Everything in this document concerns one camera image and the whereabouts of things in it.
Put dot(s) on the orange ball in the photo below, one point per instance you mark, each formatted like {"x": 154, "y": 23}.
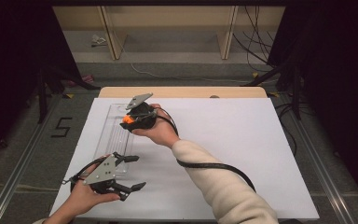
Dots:
{"x": 128, "y": 119}

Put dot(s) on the pink object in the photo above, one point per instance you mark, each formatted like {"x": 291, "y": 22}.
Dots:
{"x": 87, "y": 78}

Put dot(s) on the small grey clutter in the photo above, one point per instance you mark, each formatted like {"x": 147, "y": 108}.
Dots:
{"x": 98, "y": 40}

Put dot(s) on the yellow tape piece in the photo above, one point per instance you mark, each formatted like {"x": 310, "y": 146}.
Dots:
{"x": 255, "y": 75}
{"x": 70, "y": 95}
{"x": 273, "y": 94}

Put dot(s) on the black curtain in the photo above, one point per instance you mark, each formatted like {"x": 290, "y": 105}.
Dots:
{"x": 9, "y": 62}
{"x": 338, "y": 77}

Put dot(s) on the white table sheet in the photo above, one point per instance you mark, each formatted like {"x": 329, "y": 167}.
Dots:
{"x": 230, "y": 130}

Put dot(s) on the clear plastic tray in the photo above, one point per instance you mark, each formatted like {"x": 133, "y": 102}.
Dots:
{"x": 115, "y": 140}

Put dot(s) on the black metal stand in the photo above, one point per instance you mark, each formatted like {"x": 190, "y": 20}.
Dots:
{"x": 296, "y": 99}
{"x": 43, "y": 96}

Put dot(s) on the beige wooden desk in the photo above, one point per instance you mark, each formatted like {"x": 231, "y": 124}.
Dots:
{"x": 115, "y": 43}

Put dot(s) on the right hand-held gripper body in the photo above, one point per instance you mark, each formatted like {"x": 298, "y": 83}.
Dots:
{"x": 143, "y": 116}

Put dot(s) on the person's left hand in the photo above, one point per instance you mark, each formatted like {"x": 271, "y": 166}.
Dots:
{"x": 85, "y": 199}

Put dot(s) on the metal floor rail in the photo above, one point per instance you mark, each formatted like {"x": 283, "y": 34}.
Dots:
{"x": 323, "y": 183}

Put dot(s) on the person's right hand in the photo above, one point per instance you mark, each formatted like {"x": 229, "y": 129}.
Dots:
{"x": 161, "y": 130}

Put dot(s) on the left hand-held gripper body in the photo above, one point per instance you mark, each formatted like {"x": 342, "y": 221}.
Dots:
{"x": 102, "y": 172}

